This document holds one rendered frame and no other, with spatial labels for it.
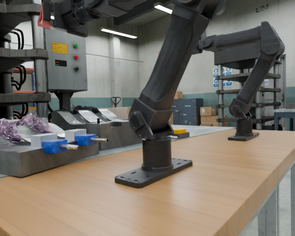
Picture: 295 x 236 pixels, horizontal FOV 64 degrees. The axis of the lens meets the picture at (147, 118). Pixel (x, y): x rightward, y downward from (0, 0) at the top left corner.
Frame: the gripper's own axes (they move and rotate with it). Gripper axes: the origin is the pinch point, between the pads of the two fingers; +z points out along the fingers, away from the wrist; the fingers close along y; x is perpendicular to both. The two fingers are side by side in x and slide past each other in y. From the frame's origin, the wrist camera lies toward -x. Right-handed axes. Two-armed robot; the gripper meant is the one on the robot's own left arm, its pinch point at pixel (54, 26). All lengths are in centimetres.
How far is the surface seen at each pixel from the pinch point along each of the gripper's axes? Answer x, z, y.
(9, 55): -6, 73, -15
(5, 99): 18, 74, -11
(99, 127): 32.4, -6.6, -9.8
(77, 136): 33.4, -12.4, 2.3
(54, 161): 38.8, -13.7, 10.5
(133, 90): -49, 600, -690
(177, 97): -4, 365, -657
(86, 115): 28.7, 18.3, -23.5
